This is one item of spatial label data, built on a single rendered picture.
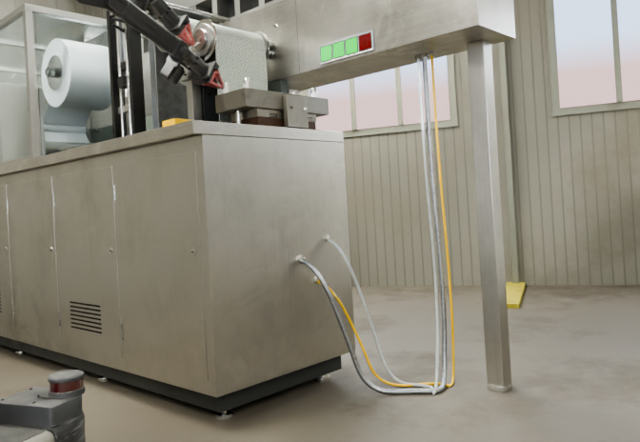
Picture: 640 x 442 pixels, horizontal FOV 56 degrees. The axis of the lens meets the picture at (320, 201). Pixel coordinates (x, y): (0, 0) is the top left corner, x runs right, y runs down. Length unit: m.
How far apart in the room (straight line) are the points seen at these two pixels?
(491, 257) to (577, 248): 2.41
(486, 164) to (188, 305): 1.04
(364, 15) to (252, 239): 0.86
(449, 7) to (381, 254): 2.87
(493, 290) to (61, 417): 1.32
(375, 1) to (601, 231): 2.72
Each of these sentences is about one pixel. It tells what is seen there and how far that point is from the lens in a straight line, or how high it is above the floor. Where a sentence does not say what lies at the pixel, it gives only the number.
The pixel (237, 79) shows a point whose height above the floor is 1.11.
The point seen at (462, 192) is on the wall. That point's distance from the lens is 4.42.
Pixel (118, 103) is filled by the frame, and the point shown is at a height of 1.08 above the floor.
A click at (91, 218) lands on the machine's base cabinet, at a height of 0.64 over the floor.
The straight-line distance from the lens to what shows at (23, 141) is 3.05.
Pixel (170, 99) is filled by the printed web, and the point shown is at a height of 1.10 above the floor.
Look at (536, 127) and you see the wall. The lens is 4.40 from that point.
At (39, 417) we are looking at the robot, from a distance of 1.33.
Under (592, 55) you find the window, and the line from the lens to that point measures 4.46.
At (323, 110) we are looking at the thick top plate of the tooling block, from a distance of 2.22.
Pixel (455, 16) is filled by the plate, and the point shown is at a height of 1.18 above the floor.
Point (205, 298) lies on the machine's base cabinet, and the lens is 1.79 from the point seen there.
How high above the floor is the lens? 0.63
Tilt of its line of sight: level
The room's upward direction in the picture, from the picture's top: 3 degrees counter-clockwise
